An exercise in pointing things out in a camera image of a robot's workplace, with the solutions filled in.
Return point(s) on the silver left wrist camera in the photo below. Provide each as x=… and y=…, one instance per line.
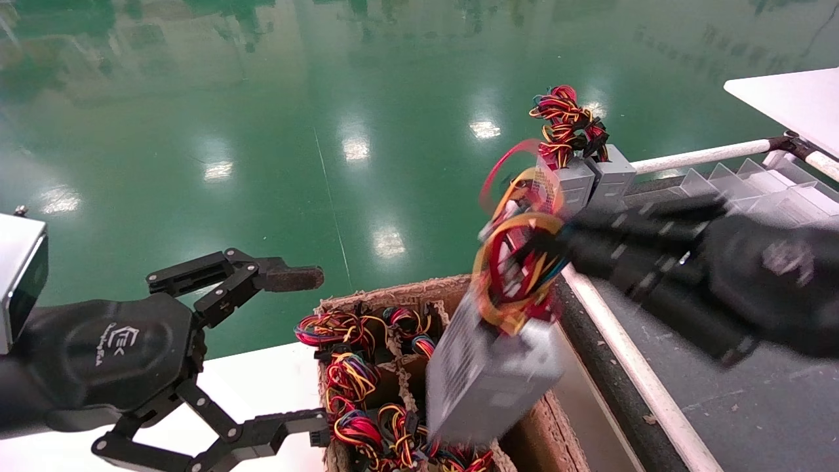
x=16, y=275

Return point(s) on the clear acrylic divider tray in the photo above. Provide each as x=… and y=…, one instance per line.
x=754, y=187

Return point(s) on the long white frame pipe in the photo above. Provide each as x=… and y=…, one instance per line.
x=642, y=373

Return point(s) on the brown cardboard box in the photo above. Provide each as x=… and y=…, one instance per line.
x=550, y=439

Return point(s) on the white table board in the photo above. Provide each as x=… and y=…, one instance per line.
x=793, y=101

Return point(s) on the white frame leg pipe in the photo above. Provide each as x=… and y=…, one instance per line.
x=775, y=159

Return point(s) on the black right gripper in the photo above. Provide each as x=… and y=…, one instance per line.
x=780, y=282

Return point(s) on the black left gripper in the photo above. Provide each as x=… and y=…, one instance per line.
x=111, y=354

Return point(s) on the black pipe connector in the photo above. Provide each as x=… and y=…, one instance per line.
x=790, y=145

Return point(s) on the cardboard cell divider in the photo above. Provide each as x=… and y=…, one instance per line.
x=408, y=393

